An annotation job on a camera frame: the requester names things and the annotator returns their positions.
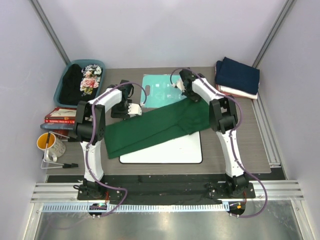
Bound green t-shirt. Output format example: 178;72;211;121
104;98;210;159

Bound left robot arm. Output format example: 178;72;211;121
73;80;142;200

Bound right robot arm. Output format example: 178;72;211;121
175;68;249;198

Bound teal folding board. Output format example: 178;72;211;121
140;74;186;109

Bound folded white t-shirt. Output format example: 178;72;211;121
216;84;258;100

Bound folded navy t-shirt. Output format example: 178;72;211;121
214;57;260;95

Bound black floral t-shirt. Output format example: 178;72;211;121
58;63;104;106

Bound teal plastic basket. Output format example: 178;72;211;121
53;59;106;108

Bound red top book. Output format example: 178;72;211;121
44;107;77;120

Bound red book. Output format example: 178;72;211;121
44;107;77;120
44;119;75;125

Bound white dry-erase board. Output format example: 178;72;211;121
119;131;203;164

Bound red middle book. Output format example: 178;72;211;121
44;119;75;125

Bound orange interior mug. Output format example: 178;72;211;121
36;132;66;163

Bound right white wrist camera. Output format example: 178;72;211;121
172;79;186;93

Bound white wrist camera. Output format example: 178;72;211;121
172;79;186;93
127;103;142;118

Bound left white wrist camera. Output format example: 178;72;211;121
127;103;142;118

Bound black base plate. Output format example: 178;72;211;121
46;171;287;201

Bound slotted cable duct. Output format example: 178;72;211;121
42;202;230;214

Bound aluminium frame rail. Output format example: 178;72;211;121
31;180;304;205

